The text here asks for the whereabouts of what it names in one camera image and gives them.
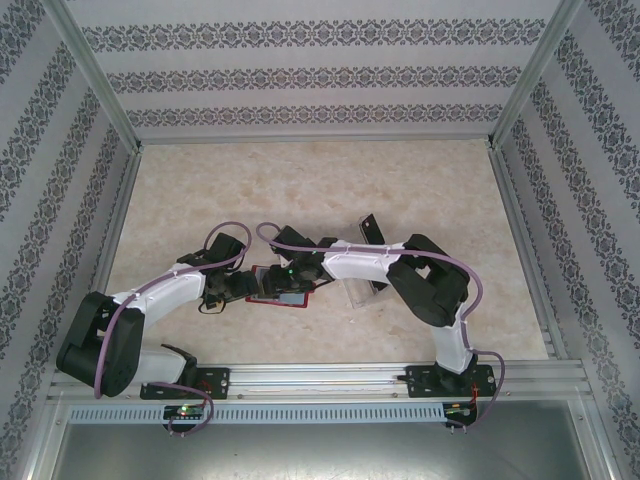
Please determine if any red leather card holder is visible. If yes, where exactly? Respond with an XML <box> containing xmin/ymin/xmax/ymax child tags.
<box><xmin>244</xmin><ymin>264</ymin><xmax>315</xmax><ymax>310</ymax></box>

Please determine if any clear acrylic card stand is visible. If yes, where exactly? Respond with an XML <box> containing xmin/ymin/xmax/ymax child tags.
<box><xmin>341</xmin><ymin>213</ymin><xmax>396</xmax><ymax>311</ymax></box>

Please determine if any aluminium thin edge strip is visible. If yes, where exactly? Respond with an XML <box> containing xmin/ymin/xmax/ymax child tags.
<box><xmin>137</xmin><ymin>138</ymin><xmax>494</xmax><ymax>147</ymax></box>

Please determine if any grey metal panel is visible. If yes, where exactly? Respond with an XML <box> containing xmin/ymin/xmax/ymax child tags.
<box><xmin>49</xmin><ymin>422</ymin><xmax>596</xmax><ymax>480</ymax></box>

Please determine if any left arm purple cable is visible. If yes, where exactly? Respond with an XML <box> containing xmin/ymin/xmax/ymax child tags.
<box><xmin>93</xmin><ymin>219</ymin><xmax>254</xmax><ymax>437</ymax></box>

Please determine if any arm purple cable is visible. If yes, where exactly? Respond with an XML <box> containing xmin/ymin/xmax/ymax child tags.
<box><xmin>254</xmin><ymin>222</ymin><xmax>507</xmax><ymax>437</ymax></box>
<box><xmin>93</xmin><ymin>219</ymin><xmax>254</xmax><ymax>437</ymax></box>

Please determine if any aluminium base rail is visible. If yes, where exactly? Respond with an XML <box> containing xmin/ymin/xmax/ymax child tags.
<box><xmin>47</xmin><ymin>363</ymin><xmax>594</xmax><ymax>401</ymax></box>

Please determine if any aluminium side rail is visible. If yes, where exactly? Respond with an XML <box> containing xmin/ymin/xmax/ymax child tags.
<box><xmin>67</xmin><ymin>147</ymin><xmax>144</xmax><ymax>365</ymax></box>
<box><xmin>487</xmin><ymin>144</ymin><xmax>571</xmax><ymax>361</ymax></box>

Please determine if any white slotted cable duct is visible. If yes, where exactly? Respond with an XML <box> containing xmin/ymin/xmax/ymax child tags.
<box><xmin>67</xmin><ymin>403</ymin><xmax>446</xmax><ymax>424</ymax></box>

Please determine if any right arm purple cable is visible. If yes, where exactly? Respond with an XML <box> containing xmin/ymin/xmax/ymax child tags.
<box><xmin>254</xmin><ymin>222</ymin><xmax>507</xmax><ymax>437</ymax></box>

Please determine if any aluminium frame post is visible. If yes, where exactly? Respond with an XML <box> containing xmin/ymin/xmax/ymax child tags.
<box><xmin>42</xmin><ymin>0</ymin><xmax>146</xmax><ymax>153</ymax></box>
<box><xmin>484</xmin><ymin>0</ymin><xmax>587</xmax><ymax>150</ymax></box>

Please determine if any aluminium frame bar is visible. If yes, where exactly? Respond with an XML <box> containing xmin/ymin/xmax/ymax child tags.
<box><xmin>19</xmin><ymin>394</ymin><xmax>69</xmax><ymax>480</ymax></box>
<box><xmin>569</xmin><ymin>397</ymin><xmax>621</xmax><ymax>480</ymax></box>

